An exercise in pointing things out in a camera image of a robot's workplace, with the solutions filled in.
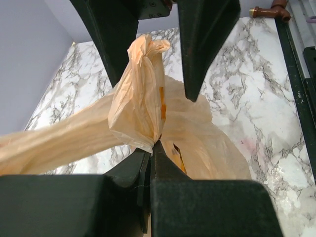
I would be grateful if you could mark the orange plastic bag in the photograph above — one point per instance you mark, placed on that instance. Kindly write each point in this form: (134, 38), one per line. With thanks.
(144, 108)

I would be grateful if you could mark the brass pipe fitting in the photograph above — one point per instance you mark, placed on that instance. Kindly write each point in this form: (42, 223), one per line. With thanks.
(277, 10)

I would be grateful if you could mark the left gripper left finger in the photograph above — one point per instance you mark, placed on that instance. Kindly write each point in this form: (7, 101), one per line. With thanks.
(127, 194)

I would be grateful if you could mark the aluminium frame rail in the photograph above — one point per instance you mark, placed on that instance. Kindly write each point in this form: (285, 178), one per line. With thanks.
(303, 30)

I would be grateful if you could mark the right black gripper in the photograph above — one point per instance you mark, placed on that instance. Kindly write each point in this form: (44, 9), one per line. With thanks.
(204, 27)

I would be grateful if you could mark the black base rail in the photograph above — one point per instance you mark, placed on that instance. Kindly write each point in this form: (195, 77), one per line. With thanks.
(301, 99)

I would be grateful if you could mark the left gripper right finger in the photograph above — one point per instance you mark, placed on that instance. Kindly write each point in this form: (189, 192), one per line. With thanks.
(162, 167)

